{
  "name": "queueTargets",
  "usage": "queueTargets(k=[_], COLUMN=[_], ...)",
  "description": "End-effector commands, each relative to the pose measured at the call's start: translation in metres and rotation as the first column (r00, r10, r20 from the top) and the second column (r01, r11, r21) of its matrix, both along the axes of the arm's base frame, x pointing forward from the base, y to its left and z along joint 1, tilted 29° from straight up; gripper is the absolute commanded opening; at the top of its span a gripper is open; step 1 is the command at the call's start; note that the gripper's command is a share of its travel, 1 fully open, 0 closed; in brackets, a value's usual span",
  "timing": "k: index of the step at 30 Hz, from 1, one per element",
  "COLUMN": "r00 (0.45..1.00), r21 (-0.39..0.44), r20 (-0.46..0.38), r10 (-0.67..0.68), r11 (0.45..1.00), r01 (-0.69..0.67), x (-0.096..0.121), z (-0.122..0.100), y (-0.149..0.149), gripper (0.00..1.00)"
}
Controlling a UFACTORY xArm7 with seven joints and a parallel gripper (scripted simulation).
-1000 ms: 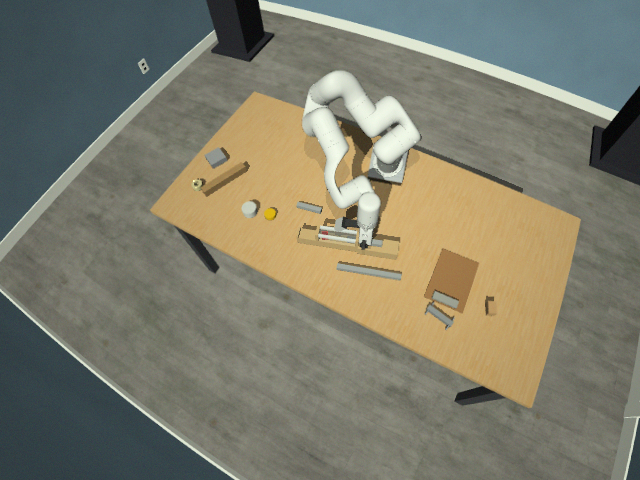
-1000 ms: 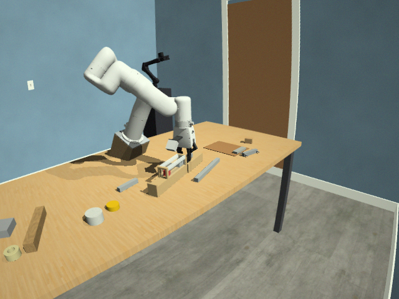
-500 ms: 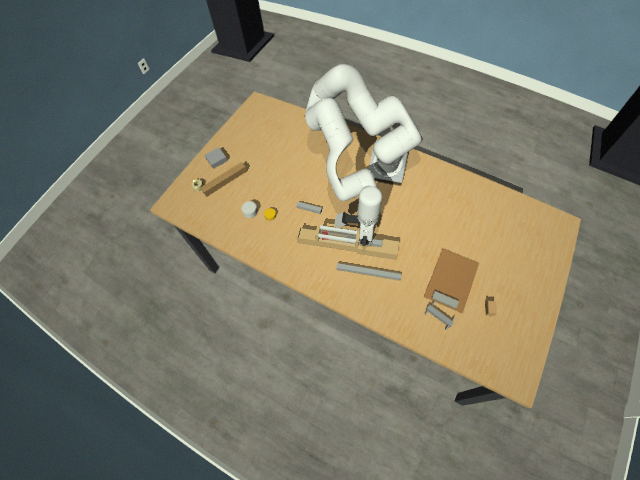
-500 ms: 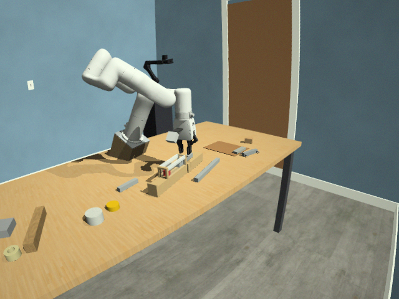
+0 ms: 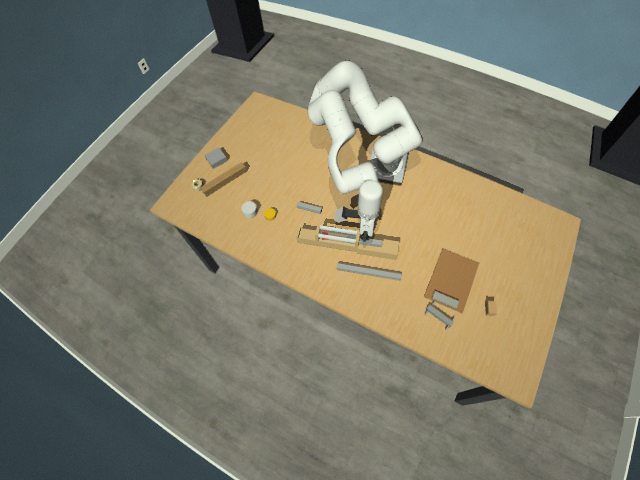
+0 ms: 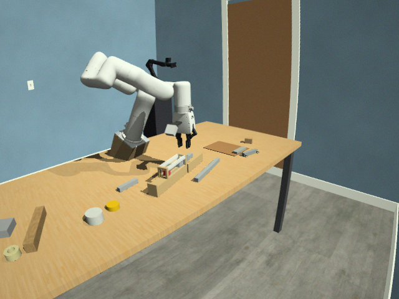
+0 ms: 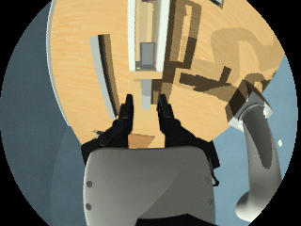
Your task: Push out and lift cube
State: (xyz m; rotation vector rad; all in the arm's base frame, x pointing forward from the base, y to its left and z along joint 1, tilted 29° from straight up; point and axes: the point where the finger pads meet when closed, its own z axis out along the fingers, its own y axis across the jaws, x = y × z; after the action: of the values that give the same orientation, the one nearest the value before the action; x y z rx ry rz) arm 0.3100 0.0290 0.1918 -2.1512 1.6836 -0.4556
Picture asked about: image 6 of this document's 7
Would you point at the white cylinder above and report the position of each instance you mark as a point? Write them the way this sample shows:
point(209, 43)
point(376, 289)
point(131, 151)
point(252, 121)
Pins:
point(94, 216)

